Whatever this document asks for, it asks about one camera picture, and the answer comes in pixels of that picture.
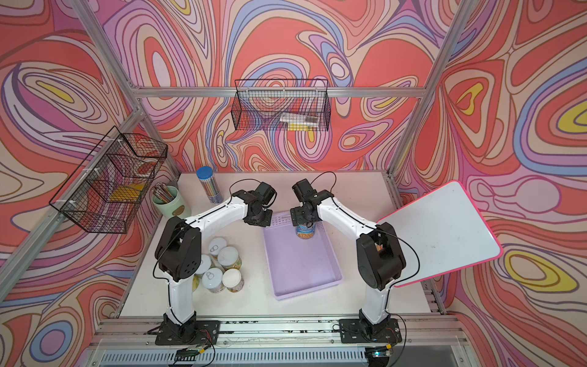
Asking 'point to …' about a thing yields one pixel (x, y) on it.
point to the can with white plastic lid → (232, 280)
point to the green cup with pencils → (167, 200)
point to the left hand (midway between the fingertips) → (266, 221)
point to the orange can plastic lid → (228, 258)
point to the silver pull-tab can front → (212, 280)
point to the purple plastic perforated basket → (299, 267)
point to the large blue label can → (303, 232)
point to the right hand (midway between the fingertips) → (307, 221)
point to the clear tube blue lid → (210, 184)
